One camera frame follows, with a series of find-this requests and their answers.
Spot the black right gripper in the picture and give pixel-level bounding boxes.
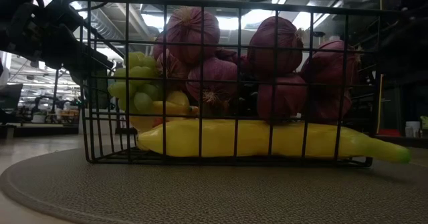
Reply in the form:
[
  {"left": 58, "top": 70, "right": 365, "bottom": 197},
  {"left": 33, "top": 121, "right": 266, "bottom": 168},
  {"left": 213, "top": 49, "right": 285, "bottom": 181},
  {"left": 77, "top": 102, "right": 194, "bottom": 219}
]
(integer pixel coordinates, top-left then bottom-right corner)
[{"left": 359, "top": 3, "right": 428, "bottom": 84}]

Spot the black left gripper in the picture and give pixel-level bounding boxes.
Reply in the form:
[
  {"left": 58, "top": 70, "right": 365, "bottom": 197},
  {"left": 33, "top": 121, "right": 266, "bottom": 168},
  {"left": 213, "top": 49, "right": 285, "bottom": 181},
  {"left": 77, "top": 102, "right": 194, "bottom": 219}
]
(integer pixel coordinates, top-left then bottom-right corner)
[{"left": 5, "top": 0, "right": 115, "bottom": 72}]

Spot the green grape bunch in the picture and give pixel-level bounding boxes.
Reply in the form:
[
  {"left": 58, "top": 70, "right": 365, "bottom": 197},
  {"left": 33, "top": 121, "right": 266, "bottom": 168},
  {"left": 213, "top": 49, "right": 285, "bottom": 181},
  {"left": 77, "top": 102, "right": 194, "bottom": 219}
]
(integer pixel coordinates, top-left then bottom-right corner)
[{"left": 107, "top": 51, "right": 165, "bottom": 114}]

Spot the yellow bell pepper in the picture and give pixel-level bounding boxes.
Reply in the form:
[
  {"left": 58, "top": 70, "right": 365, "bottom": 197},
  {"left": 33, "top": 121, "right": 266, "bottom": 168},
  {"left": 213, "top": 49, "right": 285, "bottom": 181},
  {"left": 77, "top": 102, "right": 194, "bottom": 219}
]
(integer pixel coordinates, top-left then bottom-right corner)
[{"left": 128, "top": 90, "right": 200, "bottom": 133}]

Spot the purple onion braid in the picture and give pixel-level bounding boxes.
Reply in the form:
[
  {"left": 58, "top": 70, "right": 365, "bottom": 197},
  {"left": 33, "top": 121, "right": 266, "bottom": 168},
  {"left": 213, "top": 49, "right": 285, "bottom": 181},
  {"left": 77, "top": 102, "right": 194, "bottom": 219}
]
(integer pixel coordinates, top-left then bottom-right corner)
[{"left": 152, "top": 5, "right": 360, "bottom": 124}]

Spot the yellow banana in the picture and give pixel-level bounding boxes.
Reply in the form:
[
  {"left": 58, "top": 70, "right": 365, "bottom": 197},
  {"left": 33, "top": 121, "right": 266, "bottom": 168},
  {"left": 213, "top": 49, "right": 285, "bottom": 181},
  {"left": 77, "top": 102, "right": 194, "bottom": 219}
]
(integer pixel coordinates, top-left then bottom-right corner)
[{"left": 136, "top": 118, "right": 412, "bottom": 164}]

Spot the white plastic container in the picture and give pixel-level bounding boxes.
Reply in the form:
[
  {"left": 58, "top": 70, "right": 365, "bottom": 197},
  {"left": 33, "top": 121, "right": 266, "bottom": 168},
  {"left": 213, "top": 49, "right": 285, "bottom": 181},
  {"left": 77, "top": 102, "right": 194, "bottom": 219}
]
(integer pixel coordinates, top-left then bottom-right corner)
[{"left": 404, "top": 120, "right": 421, "bottom": 138}]

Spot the white bucket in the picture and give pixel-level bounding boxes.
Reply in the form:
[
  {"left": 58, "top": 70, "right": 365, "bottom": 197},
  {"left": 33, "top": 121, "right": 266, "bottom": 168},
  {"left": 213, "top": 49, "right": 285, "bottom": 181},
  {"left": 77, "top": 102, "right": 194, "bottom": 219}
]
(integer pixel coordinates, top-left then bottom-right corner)
[{"left": 31, "top": 112, "right": 47, "bottom": 124}]

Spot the black monitor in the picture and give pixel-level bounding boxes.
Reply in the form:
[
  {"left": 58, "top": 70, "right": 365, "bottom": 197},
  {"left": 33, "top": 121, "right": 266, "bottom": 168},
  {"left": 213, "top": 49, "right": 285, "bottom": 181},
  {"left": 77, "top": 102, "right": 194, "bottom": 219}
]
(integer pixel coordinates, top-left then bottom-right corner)
[{"left": 0, "top": 83, "right": 23, "bottom": 124}]

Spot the round grey placemat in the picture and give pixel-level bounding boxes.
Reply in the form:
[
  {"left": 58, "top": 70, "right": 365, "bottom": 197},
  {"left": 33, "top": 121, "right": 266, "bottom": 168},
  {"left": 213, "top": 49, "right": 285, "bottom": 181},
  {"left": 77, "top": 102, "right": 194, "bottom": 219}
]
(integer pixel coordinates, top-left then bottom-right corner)
[{"left": 0, "top": 146, "right": 428, "bottom": 224}]

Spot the black wire basket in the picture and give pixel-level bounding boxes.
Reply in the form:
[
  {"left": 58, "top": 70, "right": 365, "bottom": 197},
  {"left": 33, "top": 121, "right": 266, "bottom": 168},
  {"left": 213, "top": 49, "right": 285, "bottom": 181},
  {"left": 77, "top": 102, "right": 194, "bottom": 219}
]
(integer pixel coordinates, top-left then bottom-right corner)
[{"left": 62, "top": 0, "right": 402, "bottom": 168}]

